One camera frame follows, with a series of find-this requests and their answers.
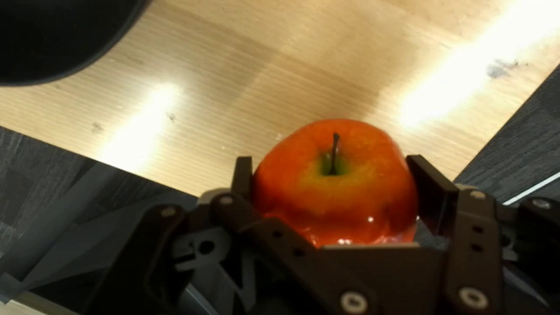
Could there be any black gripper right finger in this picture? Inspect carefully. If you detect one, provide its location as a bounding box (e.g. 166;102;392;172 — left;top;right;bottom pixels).
406;155;560;315

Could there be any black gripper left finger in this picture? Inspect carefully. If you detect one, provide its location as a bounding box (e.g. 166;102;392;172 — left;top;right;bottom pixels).
86;156;382;315

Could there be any black bowl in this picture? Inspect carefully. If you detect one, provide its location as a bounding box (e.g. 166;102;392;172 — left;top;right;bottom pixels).
0;0;152;88

